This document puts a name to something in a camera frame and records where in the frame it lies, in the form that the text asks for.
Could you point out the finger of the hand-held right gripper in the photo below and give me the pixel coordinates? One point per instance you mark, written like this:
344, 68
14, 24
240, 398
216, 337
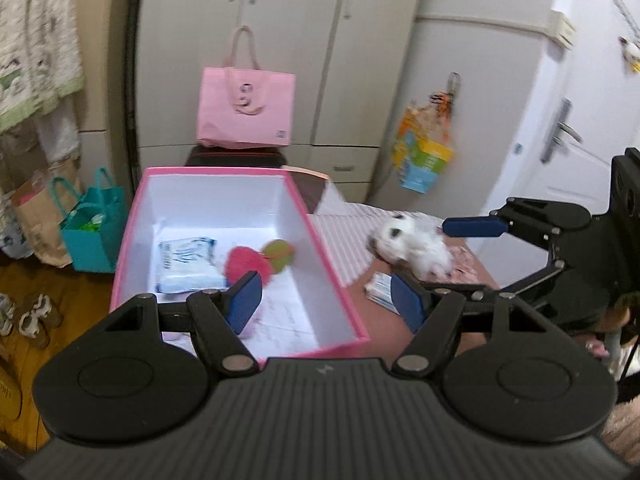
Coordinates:
542, 272
475, 226

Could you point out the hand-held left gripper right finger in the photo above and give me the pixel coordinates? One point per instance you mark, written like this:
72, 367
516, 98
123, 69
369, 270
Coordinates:
407, 300

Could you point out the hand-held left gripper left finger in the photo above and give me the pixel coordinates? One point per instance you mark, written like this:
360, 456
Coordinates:
245, 300

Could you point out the white tissue pack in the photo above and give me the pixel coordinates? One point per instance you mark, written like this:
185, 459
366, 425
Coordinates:
382, 292

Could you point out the red and green plush toy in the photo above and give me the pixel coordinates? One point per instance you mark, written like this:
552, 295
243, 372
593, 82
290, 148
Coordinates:
247, 262

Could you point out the pink floral cloth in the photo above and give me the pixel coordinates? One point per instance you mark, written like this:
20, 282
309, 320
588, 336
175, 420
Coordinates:
467, 265

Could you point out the white panda plush doll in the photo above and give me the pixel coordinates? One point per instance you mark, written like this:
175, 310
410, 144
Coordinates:
435, 255

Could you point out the blue white wipes packet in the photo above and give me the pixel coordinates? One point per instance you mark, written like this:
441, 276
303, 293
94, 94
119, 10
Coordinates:
187, 265

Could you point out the pink cardboard box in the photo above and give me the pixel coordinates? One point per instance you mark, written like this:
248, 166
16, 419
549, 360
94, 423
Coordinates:
225, 200

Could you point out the printed paper sheet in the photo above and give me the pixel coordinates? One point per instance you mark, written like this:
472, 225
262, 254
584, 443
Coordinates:
290, 320

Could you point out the striped bed sheet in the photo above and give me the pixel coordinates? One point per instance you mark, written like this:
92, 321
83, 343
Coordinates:
350, 240

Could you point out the colourful paper gift bag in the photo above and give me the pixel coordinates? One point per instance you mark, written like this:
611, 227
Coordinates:
422, 157

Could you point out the orange ribbon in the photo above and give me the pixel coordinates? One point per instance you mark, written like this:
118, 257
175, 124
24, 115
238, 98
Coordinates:
440, 100

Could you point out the teal gift bag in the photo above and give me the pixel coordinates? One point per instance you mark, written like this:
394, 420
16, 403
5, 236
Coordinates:
95, 240

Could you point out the white door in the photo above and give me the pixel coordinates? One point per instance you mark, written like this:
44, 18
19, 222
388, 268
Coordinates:
575, 85

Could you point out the pink tote bag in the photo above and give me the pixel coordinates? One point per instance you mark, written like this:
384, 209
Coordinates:
245, 110

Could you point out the white yellow door ornament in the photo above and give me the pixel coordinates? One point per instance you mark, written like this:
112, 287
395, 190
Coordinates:
631, 52

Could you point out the beige electrical box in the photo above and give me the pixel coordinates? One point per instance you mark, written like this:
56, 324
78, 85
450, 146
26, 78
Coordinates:
562, 29

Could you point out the brown paper bag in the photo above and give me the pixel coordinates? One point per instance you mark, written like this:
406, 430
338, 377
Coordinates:
40, 210

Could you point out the beige wardrobe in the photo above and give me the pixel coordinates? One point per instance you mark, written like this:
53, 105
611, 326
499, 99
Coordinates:
300, 60

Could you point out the yellow bag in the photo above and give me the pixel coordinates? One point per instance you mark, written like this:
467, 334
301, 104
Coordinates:
7, 390

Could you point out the cream fleece pajama jacket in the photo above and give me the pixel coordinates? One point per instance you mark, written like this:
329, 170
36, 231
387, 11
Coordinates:
35, 35

